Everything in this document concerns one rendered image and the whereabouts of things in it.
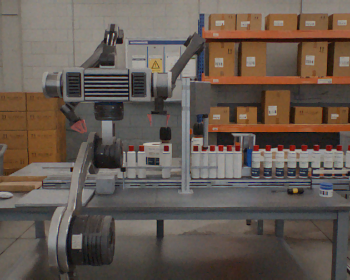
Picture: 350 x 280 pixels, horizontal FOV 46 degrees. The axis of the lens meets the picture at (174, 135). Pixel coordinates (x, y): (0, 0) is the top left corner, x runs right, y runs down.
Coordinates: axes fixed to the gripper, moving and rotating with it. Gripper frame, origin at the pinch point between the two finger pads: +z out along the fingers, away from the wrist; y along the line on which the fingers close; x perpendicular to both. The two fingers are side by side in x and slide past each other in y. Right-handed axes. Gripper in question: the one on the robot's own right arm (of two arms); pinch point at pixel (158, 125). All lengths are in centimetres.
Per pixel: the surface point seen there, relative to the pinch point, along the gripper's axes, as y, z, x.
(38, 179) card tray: 79, 37, -7
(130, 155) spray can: 16.8, 18.3, 6.6
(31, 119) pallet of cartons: 181, 17, -286
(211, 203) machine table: -31, 38, 44
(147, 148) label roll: 10.1, 19.9, -39.6
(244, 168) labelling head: -54, 27, 0
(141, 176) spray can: 10.3, 31.5, 6.4
